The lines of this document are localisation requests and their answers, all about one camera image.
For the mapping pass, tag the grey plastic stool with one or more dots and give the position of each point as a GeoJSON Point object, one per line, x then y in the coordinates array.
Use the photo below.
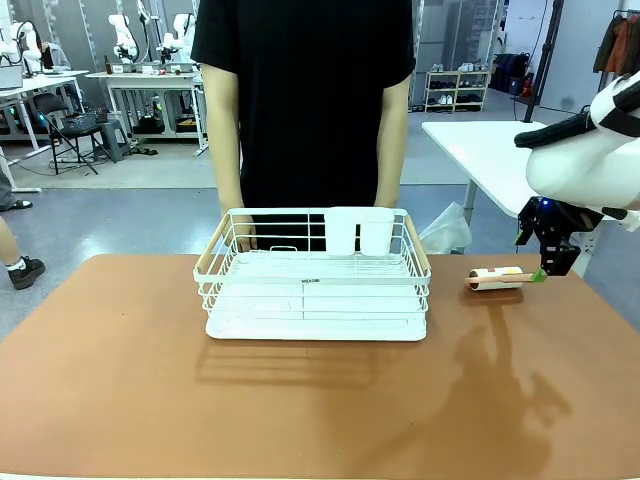
{"type": "Point", "coordinates": [114, 140]}

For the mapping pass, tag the brown glass bottle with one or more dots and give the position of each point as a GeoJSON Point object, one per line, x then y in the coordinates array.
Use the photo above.
{"type": "Point", "coordinates": [106, 65]}

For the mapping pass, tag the person's left forearm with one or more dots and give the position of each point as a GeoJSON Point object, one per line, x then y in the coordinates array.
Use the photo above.
{"type": "Point", "coordinates": [392, 150]}

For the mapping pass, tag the bystander's bare leg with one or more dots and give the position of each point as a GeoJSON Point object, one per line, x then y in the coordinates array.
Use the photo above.
{"type": "Point", "coordinates": [7, 240]}

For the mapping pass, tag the grey metal box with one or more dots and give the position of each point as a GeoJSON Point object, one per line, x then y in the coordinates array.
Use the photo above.
{"type": "Point", "coordinates": [11, 77]}

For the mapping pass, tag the person's black t-shirt torso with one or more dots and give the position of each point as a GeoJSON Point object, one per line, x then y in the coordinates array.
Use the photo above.
{"type": "Point", "coordinates": [300, 100]}

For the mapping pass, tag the light wooden shoe shelf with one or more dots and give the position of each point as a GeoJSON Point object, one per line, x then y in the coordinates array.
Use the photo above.
{"type": "Point", "coordinates": [457, 90]}

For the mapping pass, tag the black sneaker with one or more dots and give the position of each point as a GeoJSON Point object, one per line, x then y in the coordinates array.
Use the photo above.
{"type": "Point", "coordinates": [27, 272]}

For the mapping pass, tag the black folding chair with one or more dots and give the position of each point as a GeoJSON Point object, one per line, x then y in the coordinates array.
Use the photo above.
{"type": "Point", "coordinates": [55, 127]}

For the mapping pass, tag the white side table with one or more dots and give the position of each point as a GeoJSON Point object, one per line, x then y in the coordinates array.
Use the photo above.
{"type": "Point", "coordinates": [480, 150]}

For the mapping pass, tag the person's right hand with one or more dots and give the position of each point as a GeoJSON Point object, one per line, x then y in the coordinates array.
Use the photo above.
{"type": "Point", "coordinates": [244, 235]}

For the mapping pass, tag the red fire extinguisher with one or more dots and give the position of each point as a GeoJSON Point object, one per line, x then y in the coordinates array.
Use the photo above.
{"type": "Point", "coordinates": [527, 89]}

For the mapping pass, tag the dark blue bags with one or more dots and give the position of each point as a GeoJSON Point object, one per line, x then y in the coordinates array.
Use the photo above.
{"type": "Point", "coordinates": [510, 72]}

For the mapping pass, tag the black sandal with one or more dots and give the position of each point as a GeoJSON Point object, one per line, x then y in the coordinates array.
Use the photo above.
{"type": "Point", "coordinates": [22, 204]}

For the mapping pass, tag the white plastic cutlery holder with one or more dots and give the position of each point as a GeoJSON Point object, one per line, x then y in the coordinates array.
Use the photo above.
{"type": "Point", "coordinates": [375, 235]}

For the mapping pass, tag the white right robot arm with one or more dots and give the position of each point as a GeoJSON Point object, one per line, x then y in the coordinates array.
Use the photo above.
{"type": "Point", "coordinates": [575, 170]}

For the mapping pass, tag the right gripper black finger with green pad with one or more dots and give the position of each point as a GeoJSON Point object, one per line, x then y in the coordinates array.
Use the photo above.
{"type": "Point", "coordinates": [522, 234]}
{"type": "Point", "coordinates": [557, 260]}

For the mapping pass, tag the black pole stand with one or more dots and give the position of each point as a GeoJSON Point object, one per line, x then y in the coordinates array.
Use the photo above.
{"type": "Point", "coordinates": [545, 60]}

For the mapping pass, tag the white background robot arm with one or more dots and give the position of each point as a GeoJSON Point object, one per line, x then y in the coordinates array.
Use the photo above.
{"type": "Point", "coordinates": [27, 45]}
{"type": "Point", "coordinates": [177, 40]}
{"type": "Point", "coordinates": [122, 40]}

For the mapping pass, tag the white desk with grey box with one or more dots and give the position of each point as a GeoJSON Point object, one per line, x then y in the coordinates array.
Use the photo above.
{"type": "Point", "coordinates": [45, 80]}

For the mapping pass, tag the hanging brown clothes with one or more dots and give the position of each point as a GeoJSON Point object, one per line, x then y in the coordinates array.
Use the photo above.
{"type": "Point", "coordinates": [620, 42]}

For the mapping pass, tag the person's right forearm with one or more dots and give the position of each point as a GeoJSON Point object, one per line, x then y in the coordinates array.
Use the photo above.
{"type": "Point", "coordinates": [225, 150]}

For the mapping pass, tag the bystander's grey trouser leg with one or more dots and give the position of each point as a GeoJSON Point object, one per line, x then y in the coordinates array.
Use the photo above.
{"type": "Point", "coordinates": [5, 190]}

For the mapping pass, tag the clear plastic bag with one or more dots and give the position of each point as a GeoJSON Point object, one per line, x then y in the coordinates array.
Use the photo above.
{"type": "Point", "coordinates": [447, 230]}

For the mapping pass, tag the black plastic basket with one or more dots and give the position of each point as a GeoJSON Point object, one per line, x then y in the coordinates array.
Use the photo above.
{"type": "Point", "coordinates": [82, 121]}

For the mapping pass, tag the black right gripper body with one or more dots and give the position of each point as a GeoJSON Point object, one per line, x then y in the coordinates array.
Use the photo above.
{"type": "Point", "coordinates": [550, 222]}

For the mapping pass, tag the long white workbench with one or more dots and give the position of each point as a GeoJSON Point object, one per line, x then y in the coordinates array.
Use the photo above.
{"type": "Point", "coordinates": [145, 77]}

